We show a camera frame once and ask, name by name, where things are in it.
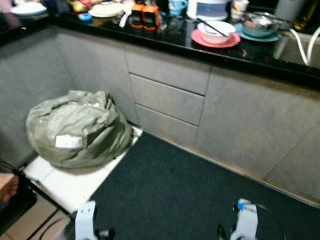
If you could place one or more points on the pink plate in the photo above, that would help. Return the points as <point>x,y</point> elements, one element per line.
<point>230,43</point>

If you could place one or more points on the white bowl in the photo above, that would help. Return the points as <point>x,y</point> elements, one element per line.
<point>217,34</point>

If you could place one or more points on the dark floor mat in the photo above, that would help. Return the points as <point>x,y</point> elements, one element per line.
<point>180,200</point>

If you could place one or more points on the person's bare foot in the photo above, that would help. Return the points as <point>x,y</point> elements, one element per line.
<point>7,187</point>

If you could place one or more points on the grey green plastic sack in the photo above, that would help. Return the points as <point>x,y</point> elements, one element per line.
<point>80,127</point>

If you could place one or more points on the grey cabinet door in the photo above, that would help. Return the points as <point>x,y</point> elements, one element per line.
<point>255,120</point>

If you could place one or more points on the grey cabinet drawer front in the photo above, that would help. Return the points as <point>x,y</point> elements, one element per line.
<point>167,70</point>
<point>165,125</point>
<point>165,100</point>

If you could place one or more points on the steel sink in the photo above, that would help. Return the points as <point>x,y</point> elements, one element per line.
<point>287,50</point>

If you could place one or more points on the teal plate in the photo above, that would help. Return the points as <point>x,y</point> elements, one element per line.
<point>260,38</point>

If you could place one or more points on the steel mixing bowl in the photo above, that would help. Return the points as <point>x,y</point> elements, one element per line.
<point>260,24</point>

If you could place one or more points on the orange black bottle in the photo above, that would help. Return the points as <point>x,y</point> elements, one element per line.
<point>137,16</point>
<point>150,16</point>

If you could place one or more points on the white plate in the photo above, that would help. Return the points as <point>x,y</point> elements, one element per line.
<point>28,9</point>
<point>106,10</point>

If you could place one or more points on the white printed mug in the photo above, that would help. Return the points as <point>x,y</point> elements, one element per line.
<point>239,9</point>

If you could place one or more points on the white serving spoon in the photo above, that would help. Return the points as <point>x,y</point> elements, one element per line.
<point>126,10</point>

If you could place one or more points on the colourful snack packet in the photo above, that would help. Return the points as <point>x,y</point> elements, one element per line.
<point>80,5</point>

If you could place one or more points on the blue mug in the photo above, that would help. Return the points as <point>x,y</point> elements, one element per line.
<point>176,6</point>

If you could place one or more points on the olive oil bottle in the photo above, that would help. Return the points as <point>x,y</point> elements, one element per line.
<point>307,17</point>

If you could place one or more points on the grey thermos red logo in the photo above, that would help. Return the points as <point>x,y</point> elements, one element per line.
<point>287,9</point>

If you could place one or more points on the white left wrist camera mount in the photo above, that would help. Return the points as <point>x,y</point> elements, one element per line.
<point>85,220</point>

